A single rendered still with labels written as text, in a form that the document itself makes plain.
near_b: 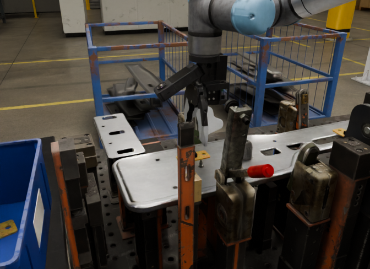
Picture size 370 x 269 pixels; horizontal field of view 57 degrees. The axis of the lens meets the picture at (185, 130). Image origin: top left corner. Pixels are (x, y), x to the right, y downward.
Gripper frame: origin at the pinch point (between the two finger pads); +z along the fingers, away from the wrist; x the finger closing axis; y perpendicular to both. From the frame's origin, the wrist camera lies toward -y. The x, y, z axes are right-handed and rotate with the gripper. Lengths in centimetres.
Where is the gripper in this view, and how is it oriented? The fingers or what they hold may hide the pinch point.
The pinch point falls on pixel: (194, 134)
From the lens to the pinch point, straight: 84.7
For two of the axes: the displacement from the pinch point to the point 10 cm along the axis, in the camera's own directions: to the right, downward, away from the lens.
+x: -3.7, -3.9, 8.4
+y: 9.3, -1.4, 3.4
